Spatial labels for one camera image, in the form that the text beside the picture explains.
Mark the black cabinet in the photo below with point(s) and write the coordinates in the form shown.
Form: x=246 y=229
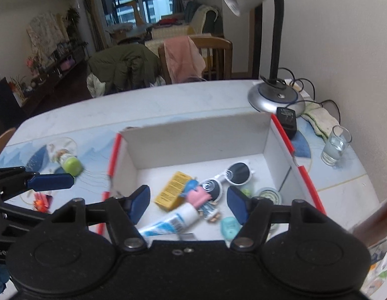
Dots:
x=2 y=106

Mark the white toothpaste tube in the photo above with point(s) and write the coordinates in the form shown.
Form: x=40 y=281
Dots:
x=171 y=222

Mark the tall potted plant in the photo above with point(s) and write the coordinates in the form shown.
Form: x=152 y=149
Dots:
x=73 y=18

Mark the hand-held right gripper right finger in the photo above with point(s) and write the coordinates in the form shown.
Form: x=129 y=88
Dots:
x=237 y=203

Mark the pink bag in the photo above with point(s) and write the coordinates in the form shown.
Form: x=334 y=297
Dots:
x=67 y=65

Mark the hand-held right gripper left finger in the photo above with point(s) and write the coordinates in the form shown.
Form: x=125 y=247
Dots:
x=140 y=201

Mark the floral cloth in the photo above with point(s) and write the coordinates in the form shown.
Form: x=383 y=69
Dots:
x=46 y=34

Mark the yellow cardboard box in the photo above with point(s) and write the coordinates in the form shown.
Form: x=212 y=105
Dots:
x=171 y=192

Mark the round covered side table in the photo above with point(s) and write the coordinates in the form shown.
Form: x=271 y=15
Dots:
x=121 y=28

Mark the glass of water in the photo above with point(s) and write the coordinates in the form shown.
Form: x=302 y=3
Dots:
x=335 y=147

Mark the white sunglasses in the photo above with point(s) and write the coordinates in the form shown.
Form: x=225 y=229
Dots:
x=240 y=173

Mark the black power adapter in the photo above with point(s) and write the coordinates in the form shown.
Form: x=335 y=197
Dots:
x=287 y=120

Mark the olive green jacket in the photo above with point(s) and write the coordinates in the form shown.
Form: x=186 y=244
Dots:
x=124 y=65

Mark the white towel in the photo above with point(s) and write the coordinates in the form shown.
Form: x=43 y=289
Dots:
x=321 y=117

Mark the white patterned bag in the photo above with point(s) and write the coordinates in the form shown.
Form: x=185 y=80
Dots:
x=95 y=85

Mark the red and white shoebox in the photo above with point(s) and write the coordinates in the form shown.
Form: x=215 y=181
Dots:
x=196 y=143

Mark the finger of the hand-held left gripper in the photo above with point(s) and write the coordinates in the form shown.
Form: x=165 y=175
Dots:
x=49 y=182
x=18 y=215

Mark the wooden chair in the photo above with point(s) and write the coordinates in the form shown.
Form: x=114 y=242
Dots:
x=218 y=53
x=2 y=140

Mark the colourful printed mat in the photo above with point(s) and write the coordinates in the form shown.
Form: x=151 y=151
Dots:
x=381 y=265

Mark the desk lamp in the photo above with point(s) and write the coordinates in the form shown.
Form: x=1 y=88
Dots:
x=274 y=95

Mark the green-lid labelled jar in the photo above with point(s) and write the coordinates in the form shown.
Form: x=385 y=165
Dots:
x=70 y=164

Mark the red and orange toy figure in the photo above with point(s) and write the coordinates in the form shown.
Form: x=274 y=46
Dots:
x=40 y=204

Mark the dark TV stand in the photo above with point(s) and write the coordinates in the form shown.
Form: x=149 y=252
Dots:
x=40 y=81

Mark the sofa with blanket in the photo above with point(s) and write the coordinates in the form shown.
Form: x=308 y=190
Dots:
x=193 y=18

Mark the small doll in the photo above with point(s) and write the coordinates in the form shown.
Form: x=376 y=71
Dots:
x=210 y=211

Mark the pink cloth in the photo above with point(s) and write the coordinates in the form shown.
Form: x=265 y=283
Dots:
x=181 y=59

